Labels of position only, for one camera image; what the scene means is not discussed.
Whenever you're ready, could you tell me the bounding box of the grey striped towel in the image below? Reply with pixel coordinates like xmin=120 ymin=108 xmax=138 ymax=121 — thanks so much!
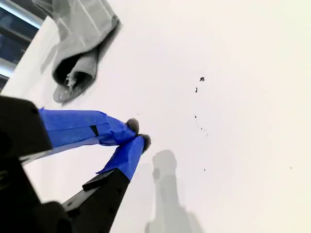
xmin=31 ymin=0 xmax=122 ymax=104

